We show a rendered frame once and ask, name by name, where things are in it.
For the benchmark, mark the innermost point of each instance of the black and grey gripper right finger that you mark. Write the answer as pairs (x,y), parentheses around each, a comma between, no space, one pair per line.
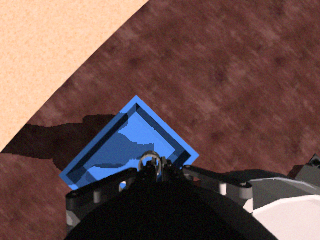
(239,191)

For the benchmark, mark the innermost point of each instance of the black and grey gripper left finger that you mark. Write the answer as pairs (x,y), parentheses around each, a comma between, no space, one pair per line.
(83,200)

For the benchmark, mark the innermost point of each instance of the blue open crate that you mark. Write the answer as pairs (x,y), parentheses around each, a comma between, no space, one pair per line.
(121,143)

